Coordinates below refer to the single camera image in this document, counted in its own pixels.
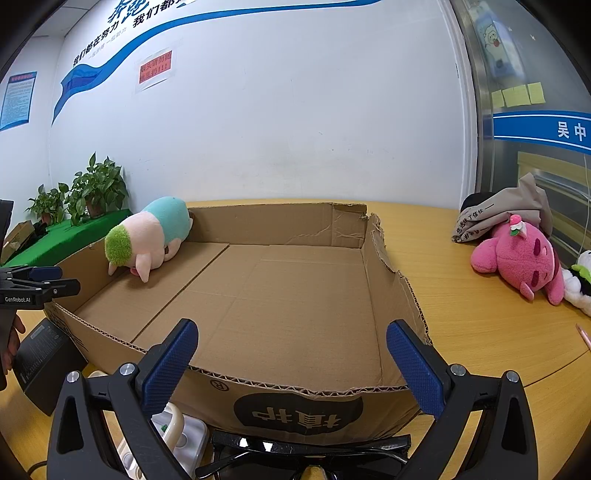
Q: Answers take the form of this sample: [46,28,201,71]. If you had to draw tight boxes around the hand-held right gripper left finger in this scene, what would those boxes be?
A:
[46,318,218,480]

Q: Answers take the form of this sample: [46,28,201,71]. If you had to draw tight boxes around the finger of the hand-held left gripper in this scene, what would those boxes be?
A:
[8,266,63,282]
[41,279,81,304]

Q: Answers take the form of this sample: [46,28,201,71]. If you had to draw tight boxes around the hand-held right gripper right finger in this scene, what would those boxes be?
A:
[385,319,539,480]

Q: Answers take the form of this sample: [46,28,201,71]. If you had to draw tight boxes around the black rectangular box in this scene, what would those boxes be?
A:
[10,318,88,417]

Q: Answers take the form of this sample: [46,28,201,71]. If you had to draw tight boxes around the white power strip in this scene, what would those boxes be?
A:
[87,370,211,480]

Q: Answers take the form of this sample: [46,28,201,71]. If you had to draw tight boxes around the brown cardboard box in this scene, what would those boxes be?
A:
[44,200,432,450]

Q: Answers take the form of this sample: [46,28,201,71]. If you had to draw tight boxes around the black sunglasses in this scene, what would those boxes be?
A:
[194,429,411,480]

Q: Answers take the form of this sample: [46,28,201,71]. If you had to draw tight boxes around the person's left hand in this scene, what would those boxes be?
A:
[4,316,27,372]

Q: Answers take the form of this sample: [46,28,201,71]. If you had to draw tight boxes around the green mat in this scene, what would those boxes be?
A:
[0,209,134,269]

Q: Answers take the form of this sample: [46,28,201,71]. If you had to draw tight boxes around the small cardboard carton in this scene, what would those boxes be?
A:
[0,220,37,264]

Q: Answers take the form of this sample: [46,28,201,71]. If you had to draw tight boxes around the small potted plant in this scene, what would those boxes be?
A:
[25,184,70,227]

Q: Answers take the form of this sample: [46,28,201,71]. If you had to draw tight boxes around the green pink teal plush toy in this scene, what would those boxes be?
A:
[104,196,195,283]

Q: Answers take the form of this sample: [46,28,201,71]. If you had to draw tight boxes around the large potted plant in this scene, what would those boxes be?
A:
[65,152,130,227]

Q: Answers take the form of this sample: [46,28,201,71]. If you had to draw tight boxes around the black white panda plush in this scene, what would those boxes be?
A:
[561,250,591,317]

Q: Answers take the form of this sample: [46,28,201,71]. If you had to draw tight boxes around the beige cloth bag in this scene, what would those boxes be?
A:
[451,173,552,245]

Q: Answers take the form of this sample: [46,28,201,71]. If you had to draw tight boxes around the blue door sign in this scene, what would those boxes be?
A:
[492,111,591,155]

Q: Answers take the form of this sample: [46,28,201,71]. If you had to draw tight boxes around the cartoon sheep poster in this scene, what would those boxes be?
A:
[475,9,528,80]

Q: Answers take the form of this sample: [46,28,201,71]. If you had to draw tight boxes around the blue wall notice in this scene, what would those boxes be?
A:
[0,71,38,132]

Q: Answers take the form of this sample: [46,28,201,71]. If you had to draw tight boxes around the blue ribbon wall decal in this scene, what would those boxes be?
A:
[51,0,384,126]

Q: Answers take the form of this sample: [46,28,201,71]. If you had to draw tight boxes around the red paper wall sign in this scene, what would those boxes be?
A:
[134,44,179,96]

